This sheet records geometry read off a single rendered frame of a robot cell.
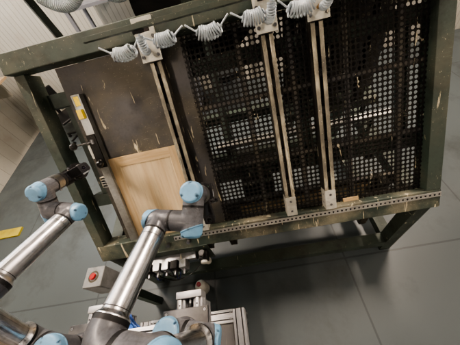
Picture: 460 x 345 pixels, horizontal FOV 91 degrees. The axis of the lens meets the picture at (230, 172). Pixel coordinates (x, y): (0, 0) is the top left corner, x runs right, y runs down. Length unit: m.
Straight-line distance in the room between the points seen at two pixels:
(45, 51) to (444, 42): 1.93
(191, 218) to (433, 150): 1.38
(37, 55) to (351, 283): 2.60
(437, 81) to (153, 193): 1.66
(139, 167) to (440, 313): 2.39
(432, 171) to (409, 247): 1.04
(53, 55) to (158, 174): 0.78
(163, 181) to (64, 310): 1.98
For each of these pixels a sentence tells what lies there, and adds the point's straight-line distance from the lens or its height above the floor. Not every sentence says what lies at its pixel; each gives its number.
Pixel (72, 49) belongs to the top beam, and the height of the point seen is 1.89.
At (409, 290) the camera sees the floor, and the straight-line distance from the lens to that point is 2.48.
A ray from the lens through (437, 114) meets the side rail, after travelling 1.65.
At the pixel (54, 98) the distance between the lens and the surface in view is 1.71.
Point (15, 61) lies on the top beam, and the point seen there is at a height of 1.90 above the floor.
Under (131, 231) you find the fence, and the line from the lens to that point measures 1.68.
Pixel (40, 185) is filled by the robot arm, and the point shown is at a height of 1.62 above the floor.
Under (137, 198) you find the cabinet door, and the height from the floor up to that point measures 1.13.
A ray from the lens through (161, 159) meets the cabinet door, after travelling 1.42.
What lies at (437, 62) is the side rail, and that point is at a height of 1.50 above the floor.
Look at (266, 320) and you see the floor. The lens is 2.24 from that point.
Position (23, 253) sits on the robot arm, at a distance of 1.11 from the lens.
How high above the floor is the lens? 2.23
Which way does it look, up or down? 51 degrees down
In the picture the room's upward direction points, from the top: 18 degrees counter-clockwise
